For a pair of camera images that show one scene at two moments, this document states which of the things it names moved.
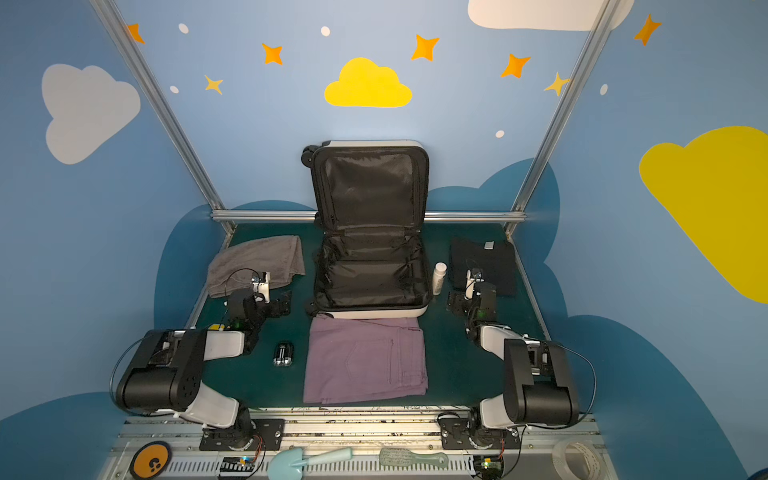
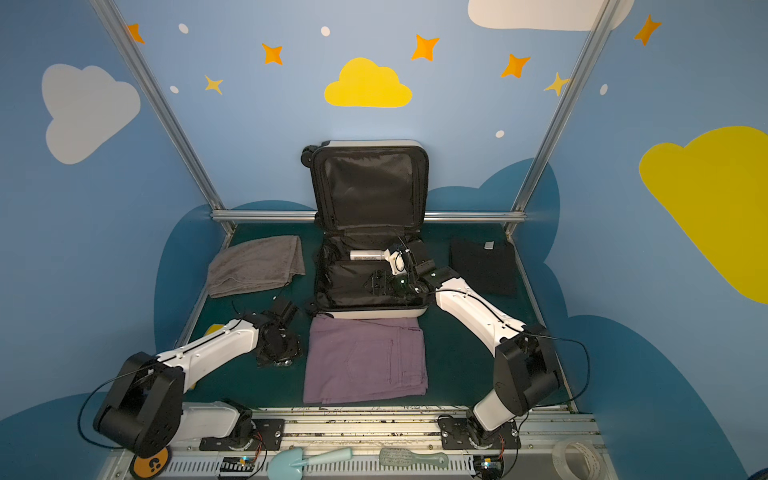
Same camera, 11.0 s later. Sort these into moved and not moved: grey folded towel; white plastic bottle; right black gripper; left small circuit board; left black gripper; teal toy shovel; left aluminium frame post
Moved: left black gripper; white plastic bottle; right black gripper
Not moved: left small circuit board; left aluminium frame post; teal toy shovel; grey folded towel
